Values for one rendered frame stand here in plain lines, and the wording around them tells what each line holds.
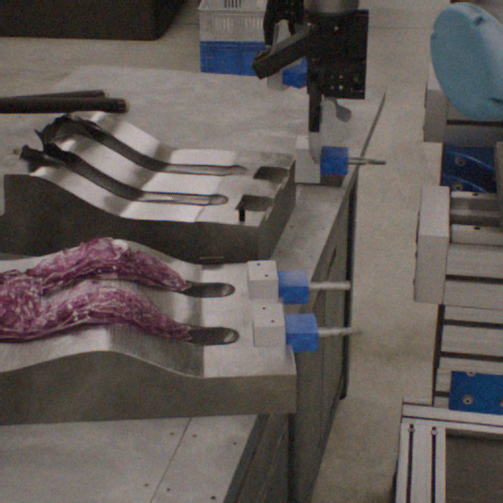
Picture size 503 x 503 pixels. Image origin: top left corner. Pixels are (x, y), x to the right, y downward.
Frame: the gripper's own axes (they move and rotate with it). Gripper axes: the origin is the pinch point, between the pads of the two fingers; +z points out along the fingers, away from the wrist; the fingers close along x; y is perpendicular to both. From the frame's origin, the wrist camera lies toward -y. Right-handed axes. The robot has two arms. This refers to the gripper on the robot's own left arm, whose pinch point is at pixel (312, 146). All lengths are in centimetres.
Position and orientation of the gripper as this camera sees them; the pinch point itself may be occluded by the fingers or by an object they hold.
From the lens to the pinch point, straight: 145.8
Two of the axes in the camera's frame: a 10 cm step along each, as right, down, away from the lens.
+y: 9.9, 0.4, -1.0
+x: 1.1, -4.7, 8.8
